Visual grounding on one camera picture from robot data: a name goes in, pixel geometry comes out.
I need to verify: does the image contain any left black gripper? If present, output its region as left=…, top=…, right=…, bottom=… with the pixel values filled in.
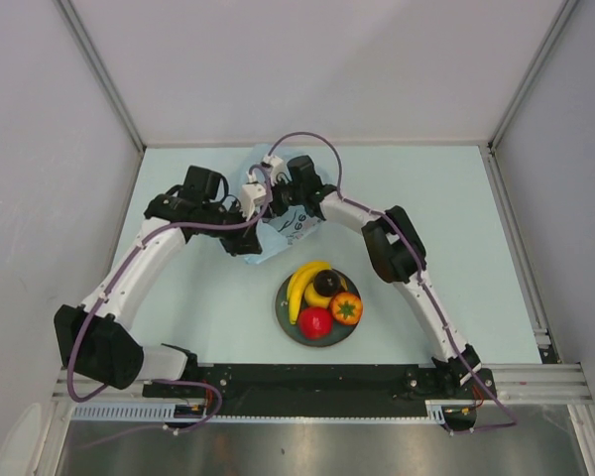
left=200, top=199, right=261, bottom=257

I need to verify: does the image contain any light blue plastic bag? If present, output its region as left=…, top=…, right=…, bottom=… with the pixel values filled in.
left=230, top=143, right=321, bottom=265

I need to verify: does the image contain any yellow fake banana bunch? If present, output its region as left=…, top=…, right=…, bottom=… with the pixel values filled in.
left=286, top=261, right=332, bottom=325

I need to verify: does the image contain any dark fake fruit green top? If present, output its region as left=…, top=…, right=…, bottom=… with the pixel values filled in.
left=312, top=269, right=342, bottom=298

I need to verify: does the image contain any yellow fake lemon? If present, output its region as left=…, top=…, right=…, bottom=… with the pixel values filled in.
left=303, top=284, right=332, bottom=308

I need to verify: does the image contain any orange fake persimmon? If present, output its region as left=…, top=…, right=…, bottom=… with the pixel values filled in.
left=329, top=292, right=363, bottom=326

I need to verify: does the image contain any red fake apple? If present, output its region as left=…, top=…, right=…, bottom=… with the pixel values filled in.
left=297, top=307, right=333, bottom=340

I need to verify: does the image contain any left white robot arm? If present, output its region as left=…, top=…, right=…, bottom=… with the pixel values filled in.
left=54, top=164, right=272, bottom=403

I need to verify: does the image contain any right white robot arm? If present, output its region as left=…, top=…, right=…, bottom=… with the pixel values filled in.
left=262, top=155, right=482, bottom=398

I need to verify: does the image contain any dark blue ceramic plate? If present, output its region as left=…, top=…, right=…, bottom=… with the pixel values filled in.
left=274, top=263, right=364, bottom=347

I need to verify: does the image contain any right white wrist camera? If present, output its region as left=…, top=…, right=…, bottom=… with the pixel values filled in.
left=261, top=155, right=289, bottom=186

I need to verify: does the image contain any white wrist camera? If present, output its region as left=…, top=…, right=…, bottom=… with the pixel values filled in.
left=261, top=155, right=289, bottom=186
left=239, top=174, right=272, bottom=221

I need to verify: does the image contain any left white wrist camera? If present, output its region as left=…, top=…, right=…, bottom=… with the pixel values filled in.
left=239, top=174, right=272, bottom=221

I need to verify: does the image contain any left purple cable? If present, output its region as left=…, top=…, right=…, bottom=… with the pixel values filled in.
left=66, top=166, right=274, bottom=440

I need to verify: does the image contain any purple cable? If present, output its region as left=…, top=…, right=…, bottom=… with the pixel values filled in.
left=66, top=166, right=274, bottom=440
left=267, top=131, right=520, bottom=435

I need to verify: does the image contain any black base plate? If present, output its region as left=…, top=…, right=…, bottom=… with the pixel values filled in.
left=143, top=363, right=497, bottom=417

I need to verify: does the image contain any white slotted cable duct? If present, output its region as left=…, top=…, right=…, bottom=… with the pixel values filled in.
left=72, top=403, right=206, bottom=422

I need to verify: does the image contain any aluminium frame rail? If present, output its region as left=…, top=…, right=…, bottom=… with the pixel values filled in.
left=488, top=364, right=593, bottom=405

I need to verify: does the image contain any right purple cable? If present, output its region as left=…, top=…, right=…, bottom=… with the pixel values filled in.
left=267, top=131, right=520, bottom=435

